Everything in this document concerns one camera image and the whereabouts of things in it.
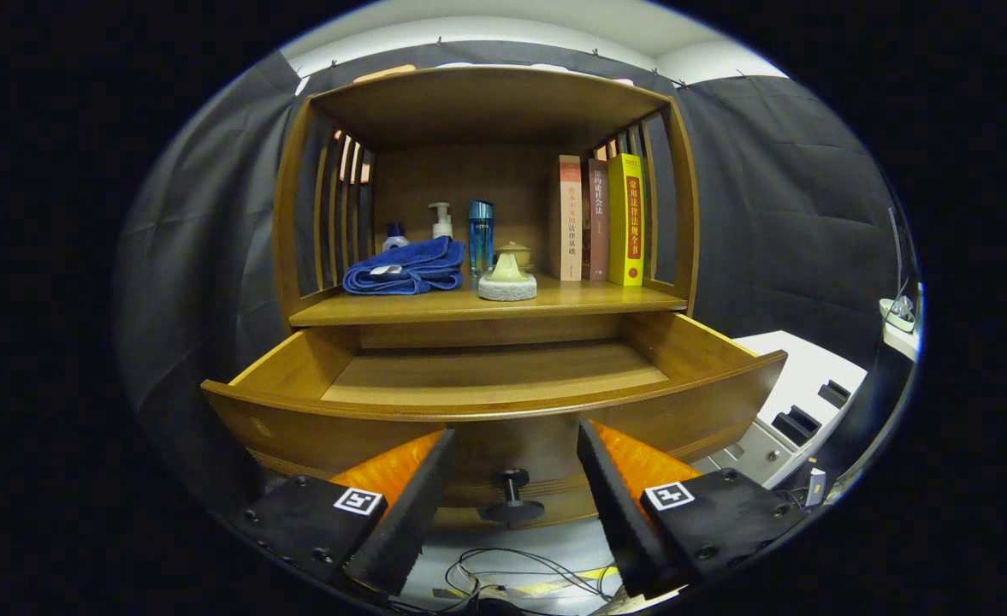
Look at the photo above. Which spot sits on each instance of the white and orange book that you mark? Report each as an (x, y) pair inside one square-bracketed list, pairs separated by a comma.
[(569, 218)]

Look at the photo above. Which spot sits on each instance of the beige lidded teacup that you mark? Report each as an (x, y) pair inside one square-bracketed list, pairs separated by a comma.
[(522, 255)]

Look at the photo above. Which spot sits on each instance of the wooden countertop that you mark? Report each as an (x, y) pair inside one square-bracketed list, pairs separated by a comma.
[(589, 298)]

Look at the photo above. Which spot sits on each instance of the brown book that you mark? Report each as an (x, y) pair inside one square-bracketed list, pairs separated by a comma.
[(597, 218)]

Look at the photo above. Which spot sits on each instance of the pale green scrub brush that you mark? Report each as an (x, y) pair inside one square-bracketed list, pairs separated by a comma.
[(507, 287)]

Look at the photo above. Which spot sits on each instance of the wooden drawer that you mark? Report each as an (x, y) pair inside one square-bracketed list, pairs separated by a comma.
[(494, 376)]

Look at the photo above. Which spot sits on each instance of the small blue white lotion bottle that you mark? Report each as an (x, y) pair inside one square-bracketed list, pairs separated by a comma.
[(395, 239)]

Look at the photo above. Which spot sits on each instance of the white side cabinet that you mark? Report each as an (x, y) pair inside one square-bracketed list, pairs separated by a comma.
[(802, 368)]

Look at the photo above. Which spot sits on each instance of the yellow book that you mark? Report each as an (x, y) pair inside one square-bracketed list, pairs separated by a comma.
[(626, 218)]

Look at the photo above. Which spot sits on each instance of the small white device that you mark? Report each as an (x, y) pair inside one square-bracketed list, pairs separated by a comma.
[(897, 316)]

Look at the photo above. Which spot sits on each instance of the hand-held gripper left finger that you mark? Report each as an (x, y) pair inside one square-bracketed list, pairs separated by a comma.
[(409, 522)]

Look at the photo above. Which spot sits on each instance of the wooden cabinet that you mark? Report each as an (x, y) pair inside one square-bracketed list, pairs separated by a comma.
[(486, 103)]

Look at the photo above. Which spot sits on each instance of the blue folded towel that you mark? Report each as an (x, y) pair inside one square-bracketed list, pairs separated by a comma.
[(409, 265)]

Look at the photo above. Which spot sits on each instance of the black backdrop cloth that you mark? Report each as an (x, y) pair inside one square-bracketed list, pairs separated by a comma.
[(777, 214)]

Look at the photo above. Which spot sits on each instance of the yellow floor tape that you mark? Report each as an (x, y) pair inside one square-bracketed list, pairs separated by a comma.
[(571, 582)]

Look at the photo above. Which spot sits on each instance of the white pump bottle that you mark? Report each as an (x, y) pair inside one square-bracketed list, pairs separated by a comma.
[(442, 227)]

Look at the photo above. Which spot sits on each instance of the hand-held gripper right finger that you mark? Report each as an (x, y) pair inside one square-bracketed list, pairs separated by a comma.
[(627, 522)]

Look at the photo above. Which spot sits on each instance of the tall clear blue bottle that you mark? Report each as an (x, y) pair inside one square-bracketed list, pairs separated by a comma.
[(480, 239)]

